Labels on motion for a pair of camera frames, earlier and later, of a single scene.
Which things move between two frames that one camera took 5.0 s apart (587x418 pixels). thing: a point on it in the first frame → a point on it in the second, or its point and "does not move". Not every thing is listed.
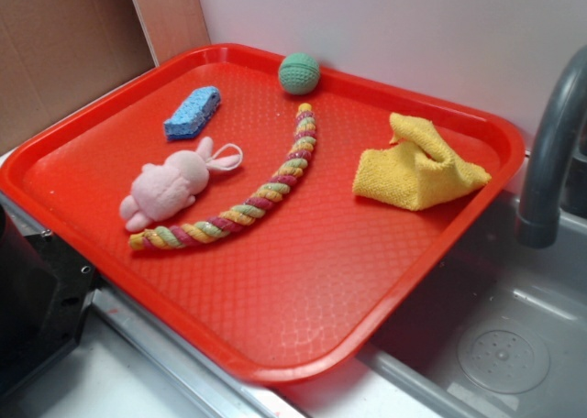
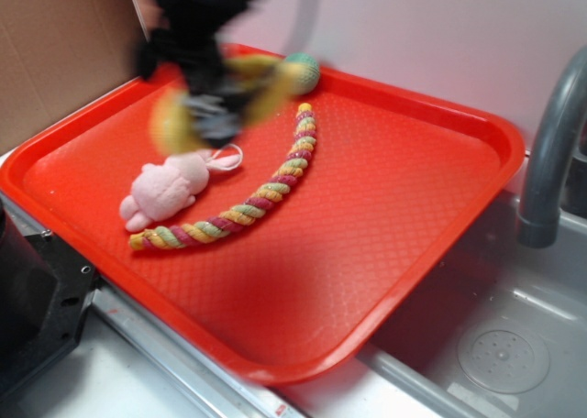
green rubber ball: [299, 73] does not move
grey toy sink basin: [501, 334] does not move
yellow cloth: [415, 170] → [271, 82]
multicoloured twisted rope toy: [249, 211] does not move
